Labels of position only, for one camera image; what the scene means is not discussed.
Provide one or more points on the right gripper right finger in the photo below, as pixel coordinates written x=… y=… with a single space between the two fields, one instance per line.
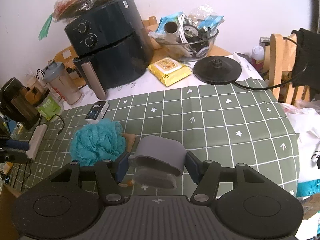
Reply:
x=207 y=175

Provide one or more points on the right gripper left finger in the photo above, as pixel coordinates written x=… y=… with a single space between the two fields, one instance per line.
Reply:
x=107 y=175

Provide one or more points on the blue mesh bath loofah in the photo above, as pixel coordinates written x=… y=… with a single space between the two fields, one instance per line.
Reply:
x=96 y=142

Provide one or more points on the tan drawstring pouch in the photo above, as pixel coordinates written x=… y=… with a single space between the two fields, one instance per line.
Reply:
x=130 y=141

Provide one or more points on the white power bank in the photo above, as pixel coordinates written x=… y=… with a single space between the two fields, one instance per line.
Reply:
x=35 y=141

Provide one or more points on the black electric kettle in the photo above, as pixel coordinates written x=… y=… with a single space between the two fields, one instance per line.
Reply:
x=15 y=106

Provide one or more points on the green checkered tablecloth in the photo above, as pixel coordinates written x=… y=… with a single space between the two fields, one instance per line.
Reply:
x=220 y=123

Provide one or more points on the green label supplement jar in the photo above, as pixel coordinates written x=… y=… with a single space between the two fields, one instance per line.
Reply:
x=49 y=106

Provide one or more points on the black tissue packet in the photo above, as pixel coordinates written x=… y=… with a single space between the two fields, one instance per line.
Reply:
x=97 y=112

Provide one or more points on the grey lid shaker bottle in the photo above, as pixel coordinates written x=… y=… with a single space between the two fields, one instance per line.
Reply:
x=56 y=75

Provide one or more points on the black kettle base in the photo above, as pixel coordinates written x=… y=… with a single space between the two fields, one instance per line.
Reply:
x=217 y=70

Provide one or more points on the yellow wet wipes pack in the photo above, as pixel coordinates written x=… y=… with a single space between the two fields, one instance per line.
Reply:
x=169 y=71

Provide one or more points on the white plastic bag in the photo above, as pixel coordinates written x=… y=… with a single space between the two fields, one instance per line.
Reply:
x=305 y=122

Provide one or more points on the black air fryer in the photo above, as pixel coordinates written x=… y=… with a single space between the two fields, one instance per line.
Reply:
x=112 y=45

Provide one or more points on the glass bowl of clutter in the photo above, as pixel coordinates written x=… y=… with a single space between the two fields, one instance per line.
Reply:
x=187 y=37

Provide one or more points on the wooden chair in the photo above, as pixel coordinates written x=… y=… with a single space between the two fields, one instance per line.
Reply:
x=282 y=60

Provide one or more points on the black garment on chair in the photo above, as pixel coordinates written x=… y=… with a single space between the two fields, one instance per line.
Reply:
x=309 y=42

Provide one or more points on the snack bag on fryer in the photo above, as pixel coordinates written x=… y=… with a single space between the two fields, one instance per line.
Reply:
x=68 y=9

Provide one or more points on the flat cardboard against wall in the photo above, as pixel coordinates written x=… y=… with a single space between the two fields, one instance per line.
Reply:
x=65 y=55

